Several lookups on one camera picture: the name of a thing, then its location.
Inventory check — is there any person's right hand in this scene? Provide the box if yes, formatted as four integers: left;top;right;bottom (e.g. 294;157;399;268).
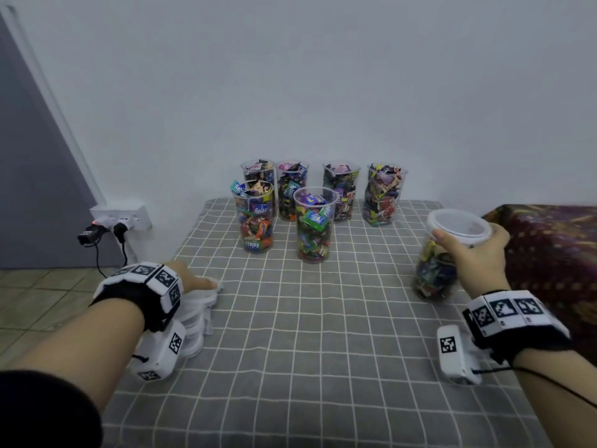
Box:
432;223;512;299

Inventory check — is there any person's left hand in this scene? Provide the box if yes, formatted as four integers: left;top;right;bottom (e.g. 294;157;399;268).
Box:
166;259;218;295

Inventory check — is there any small transparent plastic jar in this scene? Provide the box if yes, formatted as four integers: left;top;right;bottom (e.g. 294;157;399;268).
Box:
241;160;276;185
323;163;361;223
362;163;408;228

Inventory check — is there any tall transparent plastic jar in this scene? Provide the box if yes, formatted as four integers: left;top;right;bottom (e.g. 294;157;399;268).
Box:
276;161;310;223

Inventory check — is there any person's right forearm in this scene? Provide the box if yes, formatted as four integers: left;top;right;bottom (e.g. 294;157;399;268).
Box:
513;348;597;448

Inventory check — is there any person's left forearm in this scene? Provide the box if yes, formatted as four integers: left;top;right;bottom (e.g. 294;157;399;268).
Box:
0;298;147;393

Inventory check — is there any black marker-tagged left wristband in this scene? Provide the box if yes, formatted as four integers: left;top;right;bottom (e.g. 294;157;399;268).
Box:
91;263;185;332

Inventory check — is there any black marker-tagged wristband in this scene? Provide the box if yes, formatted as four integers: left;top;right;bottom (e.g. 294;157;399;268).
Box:
91;263;185;332
461;290;575;365

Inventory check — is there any dark patterned cloth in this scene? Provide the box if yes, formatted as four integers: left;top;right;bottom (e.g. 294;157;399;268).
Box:
483;204;597;362

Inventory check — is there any black marker-tagged right wristband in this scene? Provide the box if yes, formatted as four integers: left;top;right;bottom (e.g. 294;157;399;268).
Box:
461;290;575;365

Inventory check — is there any black power plug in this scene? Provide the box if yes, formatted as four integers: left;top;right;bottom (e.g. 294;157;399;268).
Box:
77;222;130;248

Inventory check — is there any grey door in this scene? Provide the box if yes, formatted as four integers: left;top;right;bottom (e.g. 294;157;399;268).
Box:
0;14;104;269

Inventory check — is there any black power cable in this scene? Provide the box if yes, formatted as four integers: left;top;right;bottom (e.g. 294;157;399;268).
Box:
93;233;136;278

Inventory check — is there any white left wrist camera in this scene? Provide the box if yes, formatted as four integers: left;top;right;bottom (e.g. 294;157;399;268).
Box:
127;322;188;381

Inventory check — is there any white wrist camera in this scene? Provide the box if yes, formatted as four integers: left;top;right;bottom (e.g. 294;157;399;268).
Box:
437;324;486;385
127;322;188;381

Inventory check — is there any white wall socket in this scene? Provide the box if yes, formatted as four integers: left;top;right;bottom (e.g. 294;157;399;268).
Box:
90;204;153;232

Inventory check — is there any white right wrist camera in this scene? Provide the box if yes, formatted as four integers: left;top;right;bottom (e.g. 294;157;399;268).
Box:
437;324;486;385

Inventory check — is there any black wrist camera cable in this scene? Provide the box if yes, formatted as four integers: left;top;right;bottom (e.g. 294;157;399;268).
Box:
476;363;597;411

